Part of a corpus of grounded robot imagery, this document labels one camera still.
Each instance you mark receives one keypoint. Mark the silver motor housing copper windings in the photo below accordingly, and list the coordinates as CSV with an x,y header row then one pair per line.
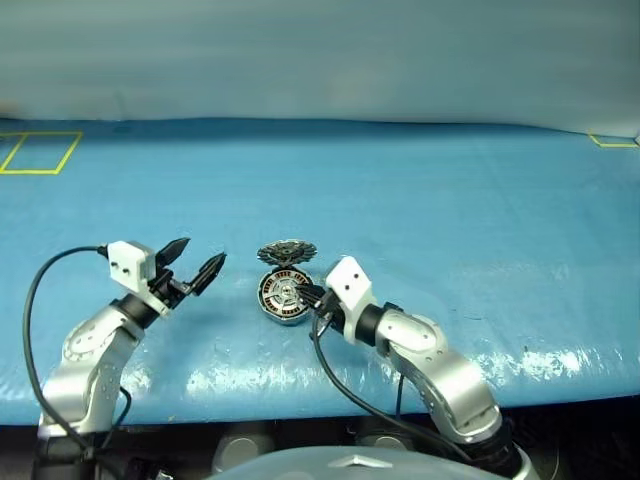
x,y
292,321

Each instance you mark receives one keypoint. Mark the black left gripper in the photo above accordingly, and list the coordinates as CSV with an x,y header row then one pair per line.
x,y
167,292

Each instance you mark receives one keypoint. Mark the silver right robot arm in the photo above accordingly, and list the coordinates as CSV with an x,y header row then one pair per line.
x,y
450,380

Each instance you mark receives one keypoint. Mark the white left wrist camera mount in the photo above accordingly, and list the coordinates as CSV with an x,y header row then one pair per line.
x,y
127,265

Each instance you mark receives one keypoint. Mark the dark rounded shape grey cap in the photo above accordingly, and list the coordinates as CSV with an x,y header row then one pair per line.
x,y
385,442
245,446

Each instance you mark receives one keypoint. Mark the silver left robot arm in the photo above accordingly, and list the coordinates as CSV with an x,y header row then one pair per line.
x,y
90,350

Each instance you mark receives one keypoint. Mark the blue plastic table cover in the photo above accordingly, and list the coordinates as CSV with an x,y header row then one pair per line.
x,y
400,210

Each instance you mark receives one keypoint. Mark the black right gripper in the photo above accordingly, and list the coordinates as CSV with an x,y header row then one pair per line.
x,y
327,307

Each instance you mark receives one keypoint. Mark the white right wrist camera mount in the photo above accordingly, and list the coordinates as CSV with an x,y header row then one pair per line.
x,y
347,285

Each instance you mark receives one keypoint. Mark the silver robot torso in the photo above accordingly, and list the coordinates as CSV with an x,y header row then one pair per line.
x,y
325,465

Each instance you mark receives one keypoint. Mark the dark metal gear disc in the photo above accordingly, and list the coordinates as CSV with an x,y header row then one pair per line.
x,y
285,252

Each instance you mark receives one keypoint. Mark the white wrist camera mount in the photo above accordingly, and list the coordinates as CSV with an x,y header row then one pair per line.
x,y
127,265
347,285

